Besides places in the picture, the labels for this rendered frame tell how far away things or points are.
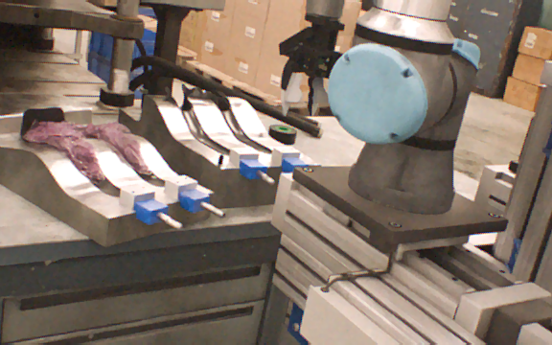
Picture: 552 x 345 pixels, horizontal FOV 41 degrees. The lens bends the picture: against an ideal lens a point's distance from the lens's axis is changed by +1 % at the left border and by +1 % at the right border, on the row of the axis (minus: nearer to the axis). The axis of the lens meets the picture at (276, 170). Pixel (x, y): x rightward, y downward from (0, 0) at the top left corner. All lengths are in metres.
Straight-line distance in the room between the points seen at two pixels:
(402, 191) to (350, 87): 0.21
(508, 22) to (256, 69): 3.53
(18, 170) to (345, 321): 0.77
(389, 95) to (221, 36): 5.27
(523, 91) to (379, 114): 7.55
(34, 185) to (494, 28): 7.41
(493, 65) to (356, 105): 7.64
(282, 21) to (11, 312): 4.36
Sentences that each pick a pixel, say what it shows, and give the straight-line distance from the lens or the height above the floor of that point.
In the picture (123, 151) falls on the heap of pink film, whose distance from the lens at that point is 1.47.
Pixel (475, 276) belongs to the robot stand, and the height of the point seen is 0.98.
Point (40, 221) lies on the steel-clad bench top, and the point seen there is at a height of 0.80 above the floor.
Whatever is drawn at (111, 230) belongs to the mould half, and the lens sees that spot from 1.27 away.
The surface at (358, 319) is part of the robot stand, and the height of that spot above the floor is 0.95.
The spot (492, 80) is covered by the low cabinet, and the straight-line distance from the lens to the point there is 8.47.
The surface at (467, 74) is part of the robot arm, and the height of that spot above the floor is 1.23.
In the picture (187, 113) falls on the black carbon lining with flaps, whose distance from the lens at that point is 1.72.
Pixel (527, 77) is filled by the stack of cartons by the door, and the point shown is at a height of 0.33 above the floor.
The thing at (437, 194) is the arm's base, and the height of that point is 1.07.
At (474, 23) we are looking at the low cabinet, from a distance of 8.64.
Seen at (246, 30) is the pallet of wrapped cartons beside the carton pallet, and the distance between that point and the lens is 5.83.
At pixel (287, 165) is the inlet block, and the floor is 0.90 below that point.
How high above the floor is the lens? 1.36
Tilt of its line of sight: 18 degrees down
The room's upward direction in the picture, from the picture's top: 11 degrees clockwise
